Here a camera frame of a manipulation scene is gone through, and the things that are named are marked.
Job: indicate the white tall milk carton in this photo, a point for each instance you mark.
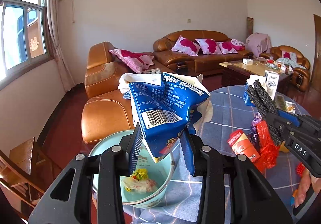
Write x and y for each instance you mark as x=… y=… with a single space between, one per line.
x=271 y=82

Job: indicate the pink floral pillow on chaise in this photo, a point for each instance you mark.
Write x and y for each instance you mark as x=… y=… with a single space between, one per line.
x=137 y=62

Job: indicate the pink floral pillow right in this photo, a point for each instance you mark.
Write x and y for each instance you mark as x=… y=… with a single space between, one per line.
x=227 y=48

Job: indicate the clear plastic bag red print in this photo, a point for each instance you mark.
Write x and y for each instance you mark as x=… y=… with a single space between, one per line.
x=139 y=186

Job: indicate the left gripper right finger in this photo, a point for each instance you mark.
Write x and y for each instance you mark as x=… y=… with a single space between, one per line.
x=187 y=151

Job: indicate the yellow plastic bag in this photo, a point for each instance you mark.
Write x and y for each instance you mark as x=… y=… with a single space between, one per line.
x=140 y=174

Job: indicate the beige curtain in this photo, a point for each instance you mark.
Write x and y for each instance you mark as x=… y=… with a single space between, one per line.
x=64 y=72

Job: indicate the red paper packet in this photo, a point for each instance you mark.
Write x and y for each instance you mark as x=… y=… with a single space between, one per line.
x=240 y=144

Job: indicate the pink floral pillow middle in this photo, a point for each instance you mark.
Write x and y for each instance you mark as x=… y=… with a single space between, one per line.
x=209 y=46

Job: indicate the light blue trash bucket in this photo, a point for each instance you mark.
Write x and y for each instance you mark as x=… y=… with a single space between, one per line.
x=160 y=172

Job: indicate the pink floral pillow left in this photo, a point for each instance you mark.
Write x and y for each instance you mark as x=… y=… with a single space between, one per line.
x=184 y=45

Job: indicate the brown leather armchair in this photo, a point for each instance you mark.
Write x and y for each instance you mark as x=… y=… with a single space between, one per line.
x=291 y=57

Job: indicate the black foam net sleeve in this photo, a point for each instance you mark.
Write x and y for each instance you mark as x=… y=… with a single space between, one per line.
x=264 y=104

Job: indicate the folded white cloth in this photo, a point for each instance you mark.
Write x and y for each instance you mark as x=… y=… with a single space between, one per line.
x=127 y=78

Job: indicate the brown wooden door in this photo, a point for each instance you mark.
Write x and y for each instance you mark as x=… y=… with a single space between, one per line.
x=316 y=73

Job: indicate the window with white frame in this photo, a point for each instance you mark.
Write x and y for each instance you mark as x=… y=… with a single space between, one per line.
x=22 y=36

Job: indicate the person's right hand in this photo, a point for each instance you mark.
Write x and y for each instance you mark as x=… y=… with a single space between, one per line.
x=306 y=182

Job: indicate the brown leather three-seat sofa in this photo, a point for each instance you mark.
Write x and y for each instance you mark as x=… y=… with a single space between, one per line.
x=185 y=64

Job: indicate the purple snack wrapper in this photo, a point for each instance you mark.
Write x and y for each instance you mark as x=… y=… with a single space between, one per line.
x=253 y=136

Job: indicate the small white snack box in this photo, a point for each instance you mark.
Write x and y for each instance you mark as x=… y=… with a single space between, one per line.
x=290 y=108

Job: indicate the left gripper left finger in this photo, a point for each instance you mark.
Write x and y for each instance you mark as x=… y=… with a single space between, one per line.
x=135 y=145

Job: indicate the pink cloth covered object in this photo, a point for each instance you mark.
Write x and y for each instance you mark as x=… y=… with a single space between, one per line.
x=258 y=43

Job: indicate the white tissue box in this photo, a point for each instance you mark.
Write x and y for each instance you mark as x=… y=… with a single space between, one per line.
x=247 y=61

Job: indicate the red foam net sleeve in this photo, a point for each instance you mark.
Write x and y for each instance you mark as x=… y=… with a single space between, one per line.
x=300 y=169

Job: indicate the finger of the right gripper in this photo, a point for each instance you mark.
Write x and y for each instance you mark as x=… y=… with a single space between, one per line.
x=292 y=118

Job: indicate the wooden chair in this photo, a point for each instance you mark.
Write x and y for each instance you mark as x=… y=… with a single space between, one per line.
x=27 y=172

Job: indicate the crushed blue milk carton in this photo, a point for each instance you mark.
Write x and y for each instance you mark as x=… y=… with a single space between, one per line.
x=166 y=108

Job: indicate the brown leather chaise sofa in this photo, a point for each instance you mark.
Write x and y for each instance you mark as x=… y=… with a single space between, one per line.
x=106 y=111

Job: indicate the green clear sachet strip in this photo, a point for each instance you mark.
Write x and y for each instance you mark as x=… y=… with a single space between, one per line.
x=280 y=102

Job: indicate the wooden coffee table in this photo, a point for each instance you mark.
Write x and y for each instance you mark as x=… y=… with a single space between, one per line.
x=236 y=73

